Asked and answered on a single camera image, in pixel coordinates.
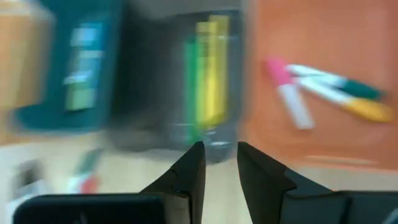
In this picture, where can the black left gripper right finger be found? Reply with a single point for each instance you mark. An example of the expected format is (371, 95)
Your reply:
(264, 193)

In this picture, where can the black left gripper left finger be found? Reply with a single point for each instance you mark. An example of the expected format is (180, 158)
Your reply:
(186, 186)

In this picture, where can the green highlighter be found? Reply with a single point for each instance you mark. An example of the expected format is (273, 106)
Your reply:
(191, 93)

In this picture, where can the pink cap white marker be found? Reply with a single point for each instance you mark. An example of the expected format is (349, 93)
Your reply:
(289, 93)

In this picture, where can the yellow highlighter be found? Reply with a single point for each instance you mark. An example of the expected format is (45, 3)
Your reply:
(208, 77)
(223, 62)

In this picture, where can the orange cap white marker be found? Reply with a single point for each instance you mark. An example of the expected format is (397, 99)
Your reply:
(357, 105)

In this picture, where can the green cap white marker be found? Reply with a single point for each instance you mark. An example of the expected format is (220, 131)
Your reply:
(342, 82)
(90, 161)

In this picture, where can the green white pen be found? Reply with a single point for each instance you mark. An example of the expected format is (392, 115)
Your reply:
(81, 99)

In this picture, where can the blue white marker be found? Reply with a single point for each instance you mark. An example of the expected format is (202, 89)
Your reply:
(87, 37)

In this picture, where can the red cap white marker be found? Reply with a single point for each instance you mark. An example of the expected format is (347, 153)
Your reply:
(88, 185)

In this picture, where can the dark grey plastic bin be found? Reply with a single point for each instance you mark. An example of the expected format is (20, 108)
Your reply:
(149, 77)

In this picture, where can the teal plastic bin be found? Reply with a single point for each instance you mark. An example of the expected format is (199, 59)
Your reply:
(53, 121)

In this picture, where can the orange plastic bin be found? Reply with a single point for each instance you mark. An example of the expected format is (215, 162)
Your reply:
(326, 37)

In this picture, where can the yellow plastic bin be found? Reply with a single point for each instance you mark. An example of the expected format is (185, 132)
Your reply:
(21, 62)

